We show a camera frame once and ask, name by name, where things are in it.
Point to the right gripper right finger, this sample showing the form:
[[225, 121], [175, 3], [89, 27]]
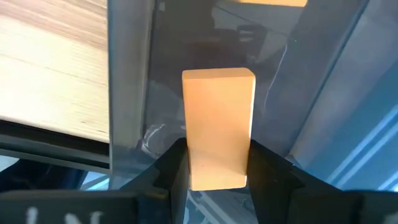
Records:
[[311, 207]]

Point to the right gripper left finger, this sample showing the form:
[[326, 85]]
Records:
[[93, 207]]

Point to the orange block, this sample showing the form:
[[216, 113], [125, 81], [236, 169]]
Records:
[[273, 2], [217, 124]]

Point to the dark translucent plastic bin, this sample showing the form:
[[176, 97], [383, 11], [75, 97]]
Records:
[[161, 77]]

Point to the black aluminium table frame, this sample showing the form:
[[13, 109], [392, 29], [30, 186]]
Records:
[[46, 146]]

